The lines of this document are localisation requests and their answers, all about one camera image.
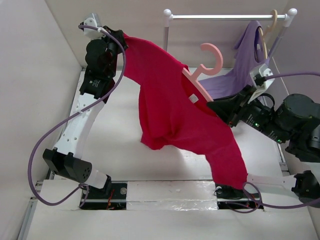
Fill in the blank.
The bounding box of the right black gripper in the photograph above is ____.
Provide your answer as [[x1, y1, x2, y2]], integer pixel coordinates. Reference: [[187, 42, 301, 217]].
[[205, 83, 290, 144]]

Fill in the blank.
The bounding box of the pink plastic hanger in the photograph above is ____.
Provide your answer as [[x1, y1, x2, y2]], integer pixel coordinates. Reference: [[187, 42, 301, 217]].
[[181, 42, 224, 103]]

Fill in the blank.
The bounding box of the red t shirt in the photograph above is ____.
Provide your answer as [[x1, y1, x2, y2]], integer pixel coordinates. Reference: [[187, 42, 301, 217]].
[[124, 35, 248, 189]]

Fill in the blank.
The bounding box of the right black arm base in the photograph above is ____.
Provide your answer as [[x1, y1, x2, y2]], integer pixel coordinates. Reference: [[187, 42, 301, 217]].
[[213, 184, 264, 214]]

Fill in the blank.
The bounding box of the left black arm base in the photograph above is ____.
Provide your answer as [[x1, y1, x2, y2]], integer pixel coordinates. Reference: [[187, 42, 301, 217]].
[[79, 176, 128, 211]]

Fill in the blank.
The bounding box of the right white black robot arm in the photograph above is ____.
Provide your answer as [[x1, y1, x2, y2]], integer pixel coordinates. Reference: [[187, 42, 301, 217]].
[[206, 85, 320, 208]]

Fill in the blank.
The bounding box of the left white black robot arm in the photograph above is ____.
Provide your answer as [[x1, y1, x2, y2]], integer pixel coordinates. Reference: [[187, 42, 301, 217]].
[[42, 24, 128, 199]]

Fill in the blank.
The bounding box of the purple t shirt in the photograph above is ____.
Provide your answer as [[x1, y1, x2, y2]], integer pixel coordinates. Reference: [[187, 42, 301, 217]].
[[199, 20, 270, 100]]

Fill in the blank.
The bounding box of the beige wooden hanger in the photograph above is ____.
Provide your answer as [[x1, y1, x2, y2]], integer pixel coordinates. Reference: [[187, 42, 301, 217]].
[[258, 9, 278, 60]]

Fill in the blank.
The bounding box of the white metal clothes rack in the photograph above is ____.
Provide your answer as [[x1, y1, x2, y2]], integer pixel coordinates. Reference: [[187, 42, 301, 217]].
[[162, 8, 298, 58]]

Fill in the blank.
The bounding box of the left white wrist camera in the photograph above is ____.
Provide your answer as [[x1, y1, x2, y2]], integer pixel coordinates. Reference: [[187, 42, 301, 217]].
[[78, 13, 105, 40]]

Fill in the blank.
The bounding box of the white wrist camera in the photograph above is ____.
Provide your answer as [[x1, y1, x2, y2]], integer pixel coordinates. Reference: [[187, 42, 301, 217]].
[[78, 13, 105, 40], [248, 63, 275, 104]]

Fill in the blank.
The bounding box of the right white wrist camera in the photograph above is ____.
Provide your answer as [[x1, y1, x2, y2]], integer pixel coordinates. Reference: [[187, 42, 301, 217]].
[[248, 63, 275, 104]]

